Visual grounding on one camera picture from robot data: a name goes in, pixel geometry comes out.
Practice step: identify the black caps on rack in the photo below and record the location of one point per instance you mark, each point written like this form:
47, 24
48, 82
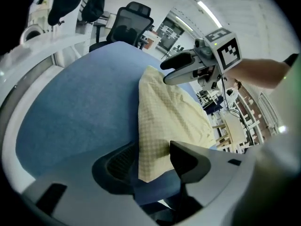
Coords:
63, 3

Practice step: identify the white drum appliance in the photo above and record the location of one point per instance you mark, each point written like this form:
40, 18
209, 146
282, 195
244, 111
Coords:
30, 33

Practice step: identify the dark double door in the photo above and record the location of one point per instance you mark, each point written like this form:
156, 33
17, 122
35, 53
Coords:
169, 39

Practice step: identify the blue padded mat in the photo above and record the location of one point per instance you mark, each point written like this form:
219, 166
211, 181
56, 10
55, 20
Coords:
82, 102

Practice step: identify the white storage shelving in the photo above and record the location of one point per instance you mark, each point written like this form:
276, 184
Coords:
251, 119

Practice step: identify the black mesh office chair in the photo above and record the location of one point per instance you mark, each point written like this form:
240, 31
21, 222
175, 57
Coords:
131, 25

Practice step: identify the black fabric bag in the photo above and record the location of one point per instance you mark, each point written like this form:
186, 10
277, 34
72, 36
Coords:
94, 6

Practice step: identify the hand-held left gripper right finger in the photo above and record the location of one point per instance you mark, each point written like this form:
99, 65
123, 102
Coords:
211, 171

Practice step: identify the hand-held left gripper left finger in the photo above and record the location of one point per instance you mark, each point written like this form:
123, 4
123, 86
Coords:
94, 196

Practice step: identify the person's black-clothed body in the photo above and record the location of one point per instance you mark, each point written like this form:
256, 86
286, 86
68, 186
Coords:
291, 59

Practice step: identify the light wooden stool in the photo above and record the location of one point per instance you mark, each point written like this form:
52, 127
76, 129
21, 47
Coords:
222, 135

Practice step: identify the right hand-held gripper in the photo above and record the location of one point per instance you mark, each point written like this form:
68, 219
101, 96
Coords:
225, 50

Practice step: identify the beige plastic basket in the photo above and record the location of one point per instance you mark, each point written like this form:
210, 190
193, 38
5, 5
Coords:
235, 131

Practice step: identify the ceiling tube light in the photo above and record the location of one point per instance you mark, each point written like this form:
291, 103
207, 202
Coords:
209, 13

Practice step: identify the pale yellow garment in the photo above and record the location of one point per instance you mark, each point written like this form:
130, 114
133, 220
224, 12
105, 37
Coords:
164, 116

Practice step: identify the person's right forearm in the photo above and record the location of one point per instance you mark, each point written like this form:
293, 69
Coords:
258, 72

